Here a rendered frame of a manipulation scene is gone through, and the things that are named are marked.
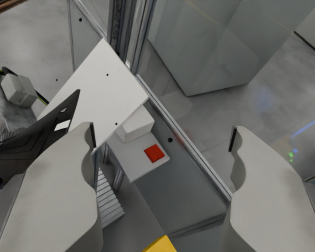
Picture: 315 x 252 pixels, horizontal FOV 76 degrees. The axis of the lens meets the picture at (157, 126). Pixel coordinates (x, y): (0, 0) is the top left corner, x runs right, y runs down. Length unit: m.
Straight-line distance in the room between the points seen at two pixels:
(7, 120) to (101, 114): 0.30
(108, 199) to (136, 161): 0.78
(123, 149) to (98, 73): 0.46
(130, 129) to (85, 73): 0.36
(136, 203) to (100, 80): 1.34
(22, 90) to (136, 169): 0.55
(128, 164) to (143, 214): 0.90
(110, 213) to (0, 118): 1.16
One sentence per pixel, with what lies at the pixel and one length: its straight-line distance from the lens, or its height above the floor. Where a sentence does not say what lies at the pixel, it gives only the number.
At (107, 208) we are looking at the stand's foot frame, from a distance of 1.72.
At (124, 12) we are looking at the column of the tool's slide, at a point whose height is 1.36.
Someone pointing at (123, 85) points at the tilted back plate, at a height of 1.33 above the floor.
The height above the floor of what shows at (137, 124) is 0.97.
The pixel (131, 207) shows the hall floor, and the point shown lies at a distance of 1.82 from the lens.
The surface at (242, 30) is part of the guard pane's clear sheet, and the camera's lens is 0.67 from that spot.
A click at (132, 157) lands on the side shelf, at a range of 1.00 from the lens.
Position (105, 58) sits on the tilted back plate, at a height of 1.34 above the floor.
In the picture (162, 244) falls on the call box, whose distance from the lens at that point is 0.72.
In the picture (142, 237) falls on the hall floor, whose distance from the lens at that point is 1.80.
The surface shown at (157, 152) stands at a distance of 1.02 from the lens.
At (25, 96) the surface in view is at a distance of 0.84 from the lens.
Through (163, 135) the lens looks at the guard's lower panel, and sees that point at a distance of 1.08.
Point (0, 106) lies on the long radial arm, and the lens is 0.83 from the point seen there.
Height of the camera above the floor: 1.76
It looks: 52 degrees down
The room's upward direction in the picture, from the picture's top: 26 degrees clockwise
